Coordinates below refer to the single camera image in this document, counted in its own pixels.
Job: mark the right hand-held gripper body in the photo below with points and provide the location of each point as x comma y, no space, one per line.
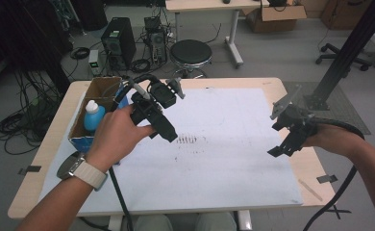
296,120

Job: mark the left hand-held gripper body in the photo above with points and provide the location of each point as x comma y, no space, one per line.
153,106

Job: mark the blue cardboard box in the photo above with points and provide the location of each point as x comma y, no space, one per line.
102,88

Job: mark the blue bottle with white cap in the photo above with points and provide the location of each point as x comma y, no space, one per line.
94,120

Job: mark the person's right hand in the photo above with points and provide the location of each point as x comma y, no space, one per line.
333,138

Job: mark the person's left hand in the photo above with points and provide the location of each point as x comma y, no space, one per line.
118,138

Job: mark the grey tape strip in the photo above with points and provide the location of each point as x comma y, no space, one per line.
326,178

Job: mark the white table mat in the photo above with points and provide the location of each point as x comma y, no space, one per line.
208,179

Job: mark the small open computer case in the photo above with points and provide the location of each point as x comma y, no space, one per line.
156,41

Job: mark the black round stool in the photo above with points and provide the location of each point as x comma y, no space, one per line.
190,51

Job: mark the black computer tower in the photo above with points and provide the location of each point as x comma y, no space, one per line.
118,41

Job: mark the white power supply unit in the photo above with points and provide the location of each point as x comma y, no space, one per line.
94,61

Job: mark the black tape cross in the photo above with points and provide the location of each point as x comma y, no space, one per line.
337,211

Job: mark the black office chair base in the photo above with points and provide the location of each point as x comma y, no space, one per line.
336,53

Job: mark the white table leg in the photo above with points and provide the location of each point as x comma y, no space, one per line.
115,224
244,221

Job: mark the wristwatch with beige band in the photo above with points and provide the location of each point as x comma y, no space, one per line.
89,174

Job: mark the person's leg in grey trousers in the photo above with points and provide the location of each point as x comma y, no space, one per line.
216,222
155,224

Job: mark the open brown cardboard box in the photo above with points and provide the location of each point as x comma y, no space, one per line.
275,20

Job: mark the closed brown cardboard box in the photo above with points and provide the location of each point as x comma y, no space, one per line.
342,16

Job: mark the beige desk with white legs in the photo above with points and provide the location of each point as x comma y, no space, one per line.
208,5

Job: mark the black tape strip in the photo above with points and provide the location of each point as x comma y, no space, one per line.
31,169

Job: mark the black metal post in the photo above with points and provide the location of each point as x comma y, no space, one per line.
352,48

